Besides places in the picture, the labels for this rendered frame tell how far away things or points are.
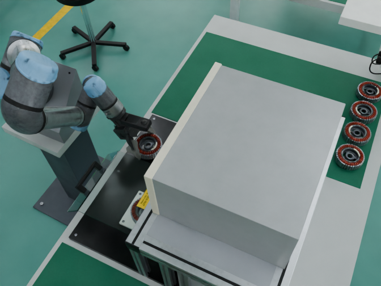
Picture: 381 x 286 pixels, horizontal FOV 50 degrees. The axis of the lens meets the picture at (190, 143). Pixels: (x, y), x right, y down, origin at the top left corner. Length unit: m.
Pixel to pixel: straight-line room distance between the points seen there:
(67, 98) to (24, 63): 0.56
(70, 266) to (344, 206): 1.04
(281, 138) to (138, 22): 2.63
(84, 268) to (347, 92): 1.37
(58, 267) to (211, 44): 1.29
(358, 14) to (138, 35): 2.12
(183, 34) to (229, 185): 2.52
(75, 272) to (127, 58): 2.04
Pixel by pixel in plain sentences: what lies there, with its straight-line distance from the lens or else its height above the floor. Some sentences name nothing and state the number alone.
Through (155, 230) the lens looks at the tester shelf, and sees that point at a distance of 1.16.
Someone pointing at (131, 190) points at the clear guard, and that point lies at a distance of 1.28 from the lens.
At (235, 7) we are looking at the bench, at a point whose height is 0.53.
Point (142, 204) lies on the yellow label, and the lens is 1.25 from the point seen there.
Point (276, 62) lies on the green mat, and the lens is 2.09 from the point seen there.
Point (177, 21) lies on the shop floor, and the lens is 3.53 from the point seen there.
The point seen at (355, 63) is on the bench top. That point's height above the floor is 0.75.
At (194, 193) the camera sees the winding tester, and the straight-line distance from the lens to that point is 0.97.
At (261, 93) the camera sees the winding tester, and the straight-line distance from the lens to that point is 1.16.
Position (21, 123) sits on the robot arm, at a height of 1.26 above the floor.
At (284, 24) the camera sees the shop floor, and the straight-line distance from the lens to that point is 3.54.
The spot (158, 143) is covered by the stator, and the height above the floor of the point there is 0.86.
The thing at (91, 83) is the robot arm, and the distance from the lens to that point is 1.49.
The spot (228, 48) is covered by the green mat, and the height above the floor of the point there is 0.75.
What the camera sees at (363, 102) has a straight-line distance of 1.96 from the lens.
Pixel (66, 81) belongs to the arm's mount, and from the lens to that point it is 1.77.
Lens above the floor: 2.17
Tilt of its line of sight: 55 degrees down
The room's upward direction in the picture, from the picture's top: 3 degrees counter-clockwise
